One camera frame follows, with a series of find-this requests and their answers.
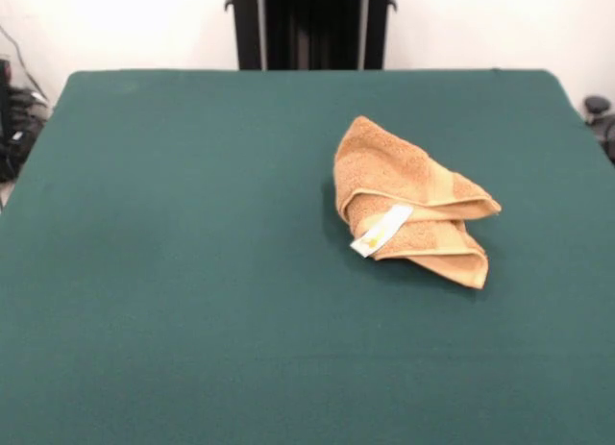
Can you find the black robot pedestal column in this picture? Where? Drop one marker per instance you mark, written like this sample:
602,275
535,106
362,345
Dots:
312,22

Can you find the dark green table cloth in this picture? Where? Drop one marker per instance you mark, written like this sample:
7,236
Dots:
192,281

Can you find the orange terry towel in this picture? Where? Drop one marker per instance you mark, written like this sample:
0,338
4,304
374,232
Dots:
384,166

